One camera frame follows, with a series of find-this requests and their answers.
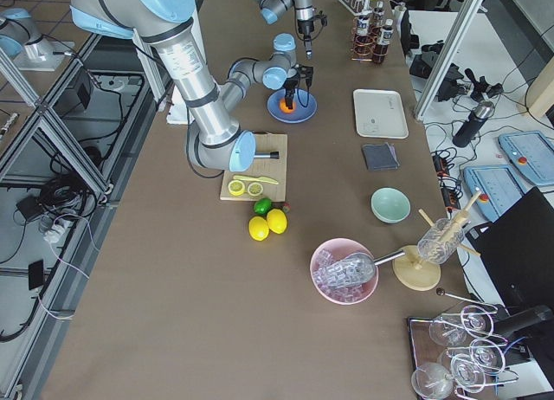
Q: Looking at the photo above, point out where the wine glass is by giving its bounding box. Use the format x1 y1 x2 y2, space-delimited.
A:
428 313 467 347
411 362 454 399
468 339 506 376
460 305 493 339

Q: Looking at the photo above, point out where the copper wire bottle rack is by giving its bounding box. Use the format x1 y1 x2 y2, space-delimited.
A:
351 8 384 61

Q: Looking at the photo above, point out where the grey folded cloth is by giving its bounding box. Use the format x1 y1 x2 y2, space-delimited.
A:
362 143 400 171

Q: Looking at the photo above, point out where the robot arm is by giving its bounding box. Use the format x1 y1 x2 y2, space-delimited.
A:
255 0 327 59
70 0 312 172

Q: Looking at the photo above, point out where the blue teach pendant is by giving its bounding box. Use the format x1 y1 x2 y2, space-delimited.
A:
498 131 554 186
463 165 528 222

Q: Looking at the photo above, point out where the yellow lemon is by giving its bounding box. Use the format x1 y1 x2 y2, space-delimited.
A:
248 216 269 242
266 209 288 234

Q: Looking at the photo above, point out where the black monitor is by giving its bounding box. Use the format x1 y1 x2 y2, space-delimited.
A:
475 187 553 308

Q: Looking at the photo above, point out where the dark drink bottle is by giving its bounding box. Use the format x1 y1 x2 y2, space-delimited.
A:
371 1 384 35
352 10 370 59
372 19 394 64

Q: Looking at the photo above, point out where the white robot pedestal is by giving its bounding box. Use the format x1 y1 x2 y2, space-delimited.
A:
166 87 194 126

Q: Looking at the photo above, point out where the black thermos bottle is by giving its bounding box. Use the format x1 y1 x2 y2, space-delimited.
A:
452 100 495 148

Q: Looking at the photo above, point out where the green lime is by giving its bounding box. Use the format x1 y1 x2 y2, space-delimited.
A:
253 197 273 216

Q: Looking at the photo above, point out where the metal ice scoop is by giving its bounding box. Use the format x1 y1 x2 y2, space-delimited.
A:
325 249 405 288

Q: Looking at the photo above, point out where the green bowl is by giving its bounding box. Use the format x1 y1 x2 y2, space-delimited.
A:
370 187 411 223

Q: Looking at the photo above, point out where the steel muddler rod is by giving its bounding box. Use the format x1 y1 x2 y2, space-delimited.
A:
254 151 280 161

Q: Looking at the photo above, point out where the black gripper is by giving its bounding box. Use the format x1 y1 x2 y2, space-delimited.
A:
295 8 327 59
283 65 313 100

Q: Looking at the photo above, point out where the pink bowl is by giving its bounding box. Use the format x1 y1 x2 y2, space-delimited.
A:
310 238 379 306

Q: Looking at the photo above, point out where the orange mandarin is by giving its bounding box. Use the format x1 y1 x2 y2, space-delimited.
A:
279 97 297 114

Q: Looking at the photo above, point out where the wooden cutting board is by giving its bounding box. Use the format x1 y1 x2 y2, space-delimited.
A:
220 133 287 202

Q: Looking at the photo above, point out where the cream serving tray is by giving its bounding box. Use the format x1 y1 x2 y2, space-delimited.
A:
353 88 409 139

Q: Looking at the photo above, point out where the clear glass mug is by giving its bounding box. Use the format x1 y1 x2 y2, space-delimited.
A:
417 218 464 265

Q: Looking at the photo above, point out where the blue round plate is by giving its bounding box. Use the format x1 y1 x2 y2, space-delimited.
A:
267 88 318 124

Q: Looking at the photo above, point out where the wooden cup tree stand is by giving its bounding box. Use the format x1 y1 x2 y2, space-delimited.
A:
393 190 480 291

